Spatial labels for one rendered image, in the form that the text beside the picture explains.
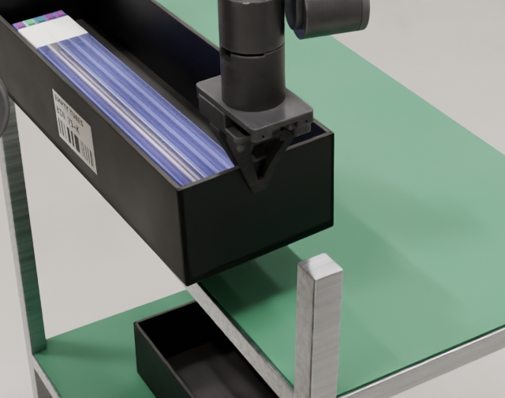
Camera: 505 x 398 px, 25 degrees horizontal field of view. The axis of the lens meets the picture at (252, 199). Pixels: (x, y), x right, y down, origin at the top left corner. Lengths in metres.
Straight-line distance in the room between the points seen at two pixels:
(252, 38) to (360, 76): 0.64
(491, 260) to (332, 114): 0.35
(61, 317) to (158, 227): 1.59
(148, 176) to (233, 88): 0.14
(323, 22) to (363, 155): 0.46
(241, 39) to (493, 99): 2.63
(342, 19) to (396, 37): 2.92
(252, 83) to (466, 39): 2.96
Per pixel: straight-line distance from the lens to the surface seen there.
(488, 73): 3.72
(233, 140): 1.02
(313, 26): 0.99
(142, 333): 1.90
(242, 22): 0.97
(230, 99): 1.01
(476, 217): 1.33
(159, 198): 1.08
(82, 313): 2.69
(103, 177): 1.20
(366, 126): 1.48
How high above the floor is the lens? 1.69
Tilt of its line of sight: 34 degrees down
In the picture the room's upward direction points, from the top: straight up
